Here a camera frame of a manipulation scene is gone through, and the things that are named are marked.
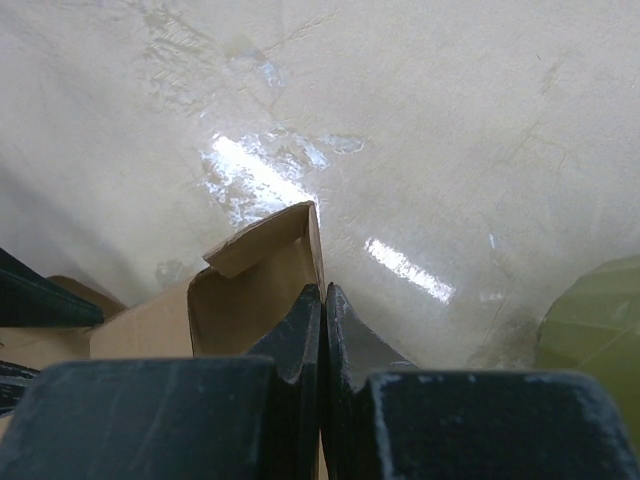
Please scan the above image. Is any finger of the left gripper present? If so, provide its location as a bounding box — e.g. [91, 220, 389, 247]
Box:
[1, 250, 105, 328]
[0, 360, 40, 415]

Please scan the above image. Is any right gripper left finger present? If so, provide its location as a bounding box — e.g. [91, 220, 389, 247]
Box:
[1, 284, 321, 479]

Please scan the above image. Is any brown cardboard box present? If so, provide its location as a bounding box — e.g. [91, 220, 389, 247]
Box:
[1, 202, 324, 374]

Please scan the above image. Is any olive green plastic basket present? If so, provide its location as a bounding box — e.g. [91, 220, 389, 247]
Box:
[535, 256, 639, 448]

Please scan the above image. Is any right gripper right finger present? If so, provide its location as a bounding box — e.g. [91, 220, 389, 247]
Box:
[322, 284, 639, 479]

